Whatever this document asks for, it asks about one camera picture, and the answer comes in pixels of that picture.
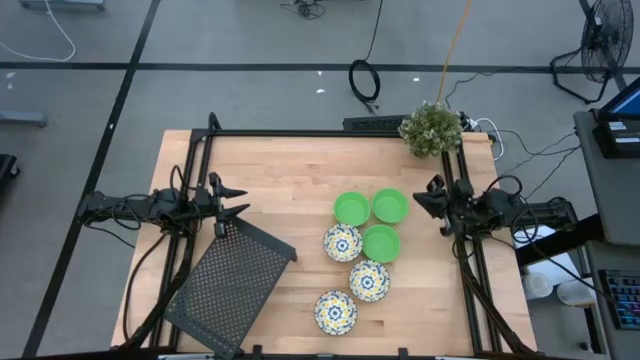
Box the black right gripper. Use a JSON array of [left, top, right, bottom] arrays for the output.
[[412, 173, 475, 237]]

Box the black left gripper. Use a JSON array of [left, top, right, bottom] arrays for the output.
[[192, 172, 251, 239]]

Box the green mini bowl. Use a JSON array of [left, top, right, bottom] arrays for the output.
[[361, 224, 402, 264], [370, 187, 410, 224], [333, 191, 372, 227]]

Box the yellow floral patterned mini bowl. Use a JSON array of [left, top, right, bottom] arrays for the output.
[[313, 290, 359, 336], [348, 259, 391, 303], [322, 222, 364, 263]]

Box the green potted plant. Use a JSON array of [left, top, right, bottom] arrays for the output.
[[398, 100, 464, 159]]

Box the black perforated metal shelf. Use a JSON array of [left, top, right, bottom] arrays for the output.
[[163, 215, 298, 359]]

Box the black power strip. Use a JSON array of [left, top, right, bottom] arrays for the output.
[[457, 110, 481, 134]]

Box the white round cup lid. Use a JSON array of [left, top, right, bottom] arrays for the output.
[[556, 279, 596, 307], [522, 271, 555, 300]]

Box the black support beam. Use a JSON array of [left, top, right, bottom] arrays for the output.
[[514, 214, 606, 267]]

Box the white paper sheet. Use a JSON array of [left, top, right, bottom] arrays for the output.
[[510, 223, 584, 281]]

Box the grey desk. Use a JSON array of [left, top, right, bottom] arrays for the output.
[[573, 109, 640, 360]]

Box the black device with white labels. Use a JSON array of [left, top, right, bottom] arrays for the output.
[[593, 117, 640, 159]]

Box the backlit colourful keyboard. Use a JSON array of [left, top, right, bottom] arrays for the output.
[[598, 268, 640, 331]]

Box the open laptop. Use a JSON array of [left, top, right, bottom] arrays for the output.
[[597, 75, 640, 121]]

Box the grey stand foot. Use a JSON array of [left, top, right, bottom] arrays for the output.
[[0, 109, 49, 129]]

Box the black chair part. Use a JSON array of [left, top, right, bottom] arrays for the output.
[[0, 153, 21, 211]]

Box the black floor fan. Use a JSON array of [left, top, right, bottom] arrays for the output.
[[549, 0, 635, 105]]

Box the grey cart base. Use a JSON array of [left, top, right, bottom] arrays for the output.
[[18, 0, 107, 12]]

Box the white looped cable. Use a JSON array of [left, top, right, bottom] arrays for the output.
[[469, 117, 506, 162]]

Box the black aluminium table frame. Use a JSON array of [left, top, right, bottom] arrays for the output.
[[110, 112, 541, 360]]

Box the coiled black cable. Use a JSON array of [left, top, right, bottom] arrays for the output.
[[348, 0, 385, 114]]

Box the yellow floor cable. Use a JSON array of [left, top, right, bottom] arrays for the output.
[[436, 0, 474, 105]]

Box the black cable tangle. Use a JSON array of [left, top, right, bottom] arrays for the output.
[[279, 0, 327, 21]]

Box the white floor cable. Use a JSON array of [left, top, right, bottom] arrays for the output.
[[0, 0, 77, 63]]

